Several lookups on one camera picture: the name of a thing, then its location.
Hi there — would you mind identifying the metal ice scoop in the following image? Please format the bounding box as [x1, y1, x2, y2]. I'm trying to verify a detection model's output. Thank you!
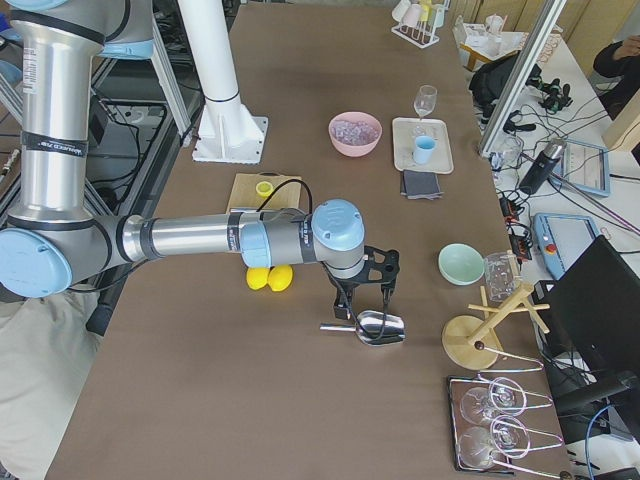
[320, 310, 405, 346]

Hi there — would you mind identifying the clear wine glass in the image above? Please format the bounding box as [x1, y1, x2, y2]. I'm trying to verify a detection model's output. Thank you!
[413, 85, 438, 120]

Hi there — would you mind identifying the blue teach pendant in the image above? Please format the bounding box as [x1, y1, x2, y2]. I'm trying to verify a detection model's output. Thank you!
[533, 213, 599, 279]
[553, 139, 610, 197]

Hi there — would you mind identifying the grey folded cloth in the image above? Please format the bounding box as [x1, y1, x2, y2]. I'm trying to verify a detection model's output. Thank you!
[400, 170, 443, 200]

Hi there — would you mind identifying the green bowl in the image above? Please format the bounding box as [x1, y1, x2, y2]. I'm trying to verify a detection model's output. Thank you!
[438, 243, 485, 286]

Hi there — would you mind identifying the yellow plastic cup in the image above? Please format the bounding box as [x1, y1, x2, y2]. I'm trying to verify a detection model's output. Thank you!
[419, 0, 432, 23]

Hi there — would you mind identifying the person at desk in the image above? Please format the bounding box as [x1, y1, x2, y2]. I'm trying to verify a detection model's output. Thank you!
[593, 35, 639, 119]

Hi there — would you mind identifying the wooden cutting board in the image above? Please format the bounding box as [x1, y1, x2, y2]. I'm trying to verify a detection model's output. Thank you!
[226, 173, 302, 213]

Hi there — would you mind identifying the aluminium frame post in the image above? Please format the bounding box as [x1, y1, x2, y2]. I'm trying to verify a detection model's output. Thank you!
[478, 0, 566, 158]

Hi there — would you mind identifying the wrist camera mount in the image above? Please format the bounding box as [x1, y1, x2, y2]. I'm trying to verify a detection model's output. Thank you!
[360, 245, 400, 303]

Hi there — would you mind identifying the black monitor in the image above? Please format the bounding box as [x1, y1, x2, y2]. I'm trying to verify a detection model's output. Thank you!
[532, 234, 640, 431]

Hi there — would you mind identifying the wooden cup tree stand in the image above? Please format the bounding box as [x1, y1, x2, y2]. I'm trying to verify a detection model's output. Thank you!
[442, 283, 550, 372]

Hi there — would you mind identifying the upside-down wine glass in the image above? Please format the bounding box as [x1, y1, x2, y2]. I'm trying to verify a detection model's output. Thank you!
[460, 377, 527, 426]
[457, 415, 531, 470]

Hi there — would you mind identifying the white cup rack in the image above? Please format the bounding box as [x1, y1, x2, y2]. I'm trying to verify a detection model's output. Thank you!
[391, 1, 449, 49]

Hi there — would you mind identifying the half lemon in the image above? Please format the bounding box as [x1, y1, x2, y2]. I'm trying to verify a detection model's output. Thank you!
[255, 181, 275, 198]

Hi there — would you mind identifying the pink plastic cup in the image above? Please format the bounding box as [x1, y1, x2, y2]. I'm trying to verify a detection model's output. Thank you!
[392, 0, 422, 28]

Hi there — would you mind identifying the pink bowl of ice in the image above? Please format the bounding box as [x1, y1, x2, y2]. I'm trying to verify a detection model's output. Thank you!
[328, 111, 382, 157]

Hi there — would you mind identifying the glass jar on stand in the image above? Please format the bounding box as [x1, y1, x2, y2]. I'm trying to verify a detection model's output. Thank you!
[484, 250, 521, 302]

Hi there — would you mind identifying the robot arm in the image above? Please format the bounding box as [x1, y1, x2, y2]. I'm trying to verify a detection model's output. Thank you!
[1, 1, 373, 319]

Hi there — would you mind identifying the blue plastic cup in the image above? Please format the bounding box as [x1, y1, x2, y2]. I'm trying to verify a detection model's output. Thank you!
[412, 135, 436, 165]

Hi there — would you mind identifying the black bag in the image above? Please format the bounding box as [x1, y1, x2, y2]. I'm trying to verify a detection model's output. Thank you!
[469, 53, 519, 123]

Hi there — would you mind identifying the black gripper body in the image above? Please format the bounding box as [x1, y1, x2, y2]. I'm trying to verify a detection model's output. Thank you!
[330, 274, 359, 318]

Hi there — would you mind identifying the yellow lemon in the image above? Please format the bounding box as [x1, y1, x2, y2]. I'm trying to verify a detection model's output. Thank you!
[245, 267, 271, 290]
[267, 265, 294, 292]

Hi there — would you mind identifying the black thermos bottle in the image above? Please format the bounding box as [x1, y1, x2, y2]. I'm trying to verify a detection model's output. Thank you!
[518, 138, 566, 195]

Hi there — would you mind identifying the beige serving tray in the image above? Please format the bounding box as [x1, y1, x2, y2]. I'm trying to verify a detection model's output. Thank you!
[392, 117, 454, 174]

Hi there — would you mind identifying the black tray with glasses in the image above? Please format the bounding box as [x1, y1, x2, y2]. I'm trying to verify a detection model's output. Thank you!
[445, 375, 572, 472]

